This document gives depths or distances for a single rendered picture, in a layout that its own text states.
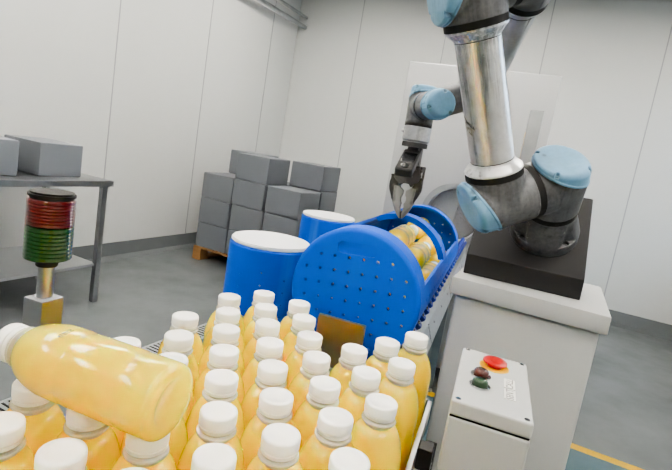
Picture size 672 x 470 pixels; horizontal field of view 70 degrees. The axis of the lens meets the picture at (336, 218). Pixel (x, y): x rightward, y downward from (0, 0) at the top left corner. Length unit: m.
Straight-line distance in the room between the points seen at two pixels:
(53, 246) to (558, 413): 1.00
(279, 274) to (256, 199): 3.22
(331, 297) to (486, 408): 0.48
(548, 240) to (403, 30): 5.58
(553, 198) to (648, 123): 5.04
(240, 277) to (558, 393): 0.99
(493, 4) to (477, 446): 0.69
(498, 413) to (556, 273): 0.56
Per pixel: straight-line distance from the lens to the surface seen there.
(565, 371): 1.16
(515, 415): 0.68
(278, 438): 0.52
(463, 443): 0.69
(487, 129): 0.97
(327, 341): 1.02
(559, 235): 1.17
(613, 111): 6.06
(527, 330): 1.14
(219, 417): 0.54
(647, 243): 6.07
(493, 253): 1.18
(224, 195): 5.05
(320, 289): 1.05
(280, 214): 4.66
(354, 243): 1.01
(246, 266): 1.62
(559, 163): 1.07
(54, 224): 0.79
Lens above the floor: 1.39
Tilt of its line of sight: 8 degrees down
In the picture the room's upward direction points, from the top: 9 degrees clockwise
